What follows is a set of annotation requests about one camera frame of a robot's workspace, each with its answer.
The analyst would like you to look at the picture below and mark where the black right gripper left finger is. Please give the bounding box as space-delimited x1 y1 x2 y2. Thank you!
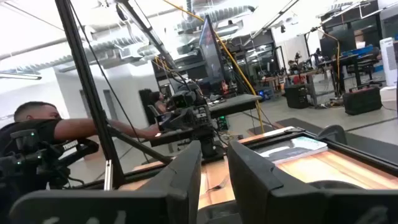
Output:
8 139 203 224

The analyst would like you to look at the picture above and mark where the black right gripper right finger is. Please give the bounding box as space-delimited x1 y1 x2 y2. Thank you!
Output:
226 139 398 224

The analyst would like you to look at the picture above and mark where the black serving tray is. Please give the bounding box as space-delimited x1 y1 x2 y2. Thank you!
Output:
253 136 330 165

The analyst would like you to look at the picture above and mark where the black round plate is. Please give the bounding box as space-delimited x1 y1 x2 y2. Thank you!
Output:
309 179 365 190

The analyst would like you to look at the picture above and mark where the person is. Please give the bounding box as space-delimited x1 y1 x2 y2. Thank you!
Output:
150 91 168 115
0 101 66 156

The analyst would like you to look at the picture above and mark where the black device with green light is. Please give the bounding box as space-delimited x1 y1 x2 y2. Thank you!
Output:
216 115 230 131

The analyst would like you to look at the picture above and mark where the person's hand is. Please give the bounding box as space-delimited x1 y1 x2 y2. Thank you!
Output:
141 123 162 140

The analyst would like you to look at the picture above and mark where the black office chair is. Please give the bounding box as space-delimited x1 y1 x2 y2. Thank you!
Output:
138 88 158 126

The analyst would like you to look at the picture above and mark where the black desk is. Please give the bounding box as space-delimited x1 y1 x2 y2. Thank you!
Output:
149 93 262 147

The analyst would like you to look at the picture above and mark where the dark slender cutlery piece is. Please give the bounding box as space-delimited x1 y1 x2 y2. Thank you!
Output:
205 177 231 193

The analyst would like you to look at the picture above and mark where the black flat monitor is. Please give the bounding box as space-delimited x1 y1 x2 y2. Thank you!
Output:
198 14 228 91

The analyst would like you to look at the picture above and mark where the dark grey rounded object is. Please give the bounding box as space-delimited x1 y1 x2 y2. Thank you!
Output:
316 124 348 146

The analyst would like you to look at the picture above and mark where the black overhead beam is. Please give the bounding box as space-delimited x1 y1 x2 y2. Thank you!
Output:
115 0 178 70

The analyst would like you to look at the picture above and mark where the black square box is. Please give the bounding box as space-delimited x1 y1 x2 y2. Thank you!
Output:
284 83 311 110

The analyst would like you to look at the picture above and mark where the cluttered wooden workbench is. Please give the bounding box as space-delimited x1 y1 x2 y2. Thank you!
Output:
260 67 332 108

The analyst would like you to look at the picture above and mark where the black equipment case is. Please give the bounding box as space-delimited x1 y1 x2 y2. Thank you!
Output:
342 86 383 116

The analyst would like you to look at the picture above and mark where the dark standing desk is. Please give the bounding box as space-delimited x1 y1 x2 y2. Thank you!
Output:
318 54 385 94

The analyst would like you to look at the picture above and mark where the blue bin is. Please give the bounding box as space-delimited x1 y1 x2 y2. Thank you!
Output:
341 45 374 59

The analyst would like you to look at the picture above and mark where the white ceiling light tube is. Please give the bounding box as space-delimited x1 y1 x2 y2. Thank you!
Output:
0 72 43 81

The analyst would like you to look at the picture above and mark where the white air purifier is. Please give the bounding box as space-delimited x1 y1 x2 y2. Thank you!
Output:
379 37 398 88

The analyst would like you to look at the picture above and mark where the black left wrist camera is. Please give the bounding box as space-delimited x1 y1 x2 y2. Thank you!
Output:
169 90 198 110

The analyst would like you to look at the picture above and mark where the silver frame bracket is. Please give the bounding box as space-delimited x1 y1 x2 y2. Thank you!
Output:
103 159 114 191

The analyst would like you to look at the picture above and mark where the black frame strut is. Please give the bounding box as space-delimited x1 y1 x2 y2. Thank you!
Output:
107 124 174 166

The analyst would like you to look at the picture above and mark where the long yellow cable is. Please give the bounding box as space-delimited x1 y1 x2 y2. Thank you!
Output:
162 0 266 134

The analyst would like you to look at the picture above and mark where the thin black cable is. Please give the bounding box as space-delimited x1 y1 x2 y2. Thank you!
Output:
68 0 152 164

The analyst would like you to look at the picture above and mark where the silver spiral ceiling duct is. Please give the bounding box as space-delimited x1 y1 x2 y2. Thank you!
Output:
177 4 257 32

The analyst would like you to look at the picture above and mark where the black slanted frame pole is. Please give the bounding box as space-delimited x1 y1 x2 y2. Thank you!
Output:
54 0 127 190

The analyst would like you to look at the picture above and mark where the hanging yellow cable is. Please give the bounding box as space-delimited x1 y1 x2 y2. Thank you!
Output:
316 27 341 98

